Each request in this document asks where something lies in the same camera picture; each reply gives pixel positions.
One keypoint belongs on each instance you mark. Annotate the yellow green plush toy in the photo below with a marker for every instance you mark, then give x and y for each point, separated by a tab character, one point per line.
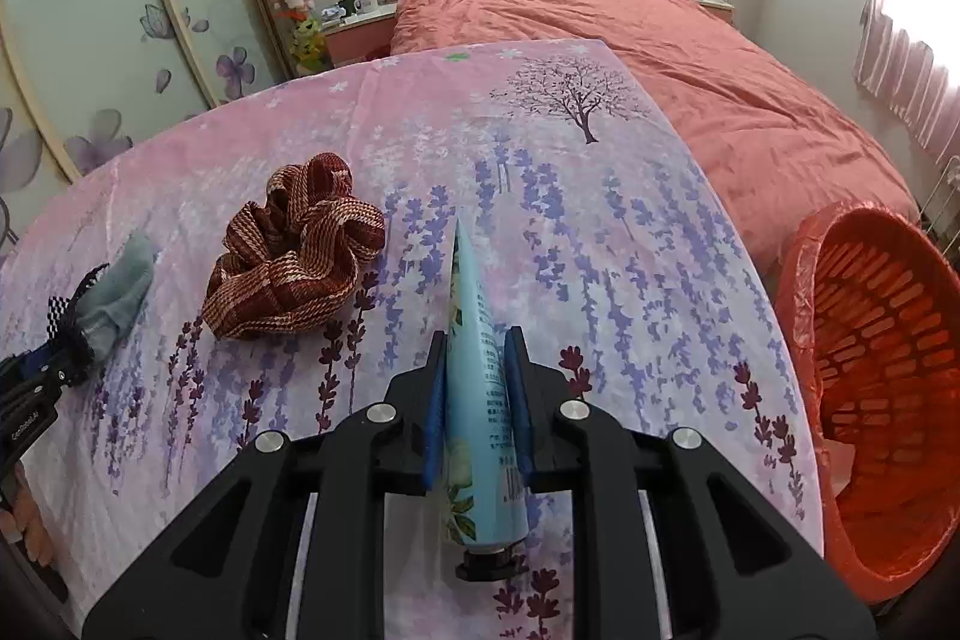
309	48

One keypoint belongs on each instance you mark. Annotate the orange plastic basket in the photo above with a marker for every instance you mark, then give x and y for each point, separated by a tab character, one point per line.
885	400

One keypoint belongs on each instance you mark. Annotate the red laundry basket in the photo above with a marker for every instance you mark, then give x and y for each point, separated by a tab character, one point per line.
795	310

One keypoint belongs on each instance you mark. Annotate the pink curtain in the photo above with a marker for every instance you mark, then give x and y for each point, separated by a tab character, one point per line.
911	55

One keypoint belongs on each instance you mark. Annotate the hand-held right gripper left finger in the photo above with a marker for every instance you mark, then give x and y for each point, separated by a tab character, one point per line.
435	415

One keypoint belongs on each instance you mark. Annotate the pink floral printed cloth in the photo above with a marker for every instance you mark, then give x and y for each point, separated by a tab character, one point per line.
600	235

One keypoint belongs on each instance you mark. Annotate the pink nightstand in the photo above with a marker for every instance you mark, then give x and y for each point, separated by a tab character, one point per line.
360	40
709	3

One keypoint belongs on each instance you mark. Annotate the blue floral hand cream tube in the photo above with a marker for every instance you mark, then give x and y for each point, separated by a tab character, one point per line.
480	385

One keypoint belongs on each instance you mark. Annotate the black checkered lace cloth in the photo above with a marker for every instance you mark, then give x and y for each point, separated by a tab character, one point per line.
64	310

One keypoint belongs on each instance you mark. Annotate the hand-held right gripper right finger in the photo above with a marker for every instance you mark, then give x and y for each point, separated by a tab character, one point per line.
517	407

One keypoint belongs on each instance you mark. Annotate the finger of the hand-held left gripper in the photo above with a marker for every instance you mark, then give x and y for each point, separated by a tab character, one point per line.
56	364

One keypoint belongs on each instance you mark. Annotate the grey cloth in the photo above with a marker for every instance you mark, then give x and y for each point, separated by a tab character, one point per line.
120	295

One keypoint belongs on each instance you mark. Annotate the red checked scrunchie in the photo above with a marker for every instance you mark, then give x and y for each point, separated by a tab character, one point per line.
292	257

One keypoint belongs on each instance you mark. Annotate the orange duvet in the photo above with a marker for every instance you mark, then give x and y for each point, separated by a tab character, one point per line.
750	100

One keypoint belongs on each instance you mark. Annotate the white mug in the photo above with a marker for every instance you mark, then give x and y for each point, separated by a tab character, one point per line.
367	3

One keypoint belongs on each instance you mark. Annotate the flower print wardrobe doors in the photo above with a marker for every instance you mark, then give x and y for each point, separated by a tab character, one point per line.
112	10

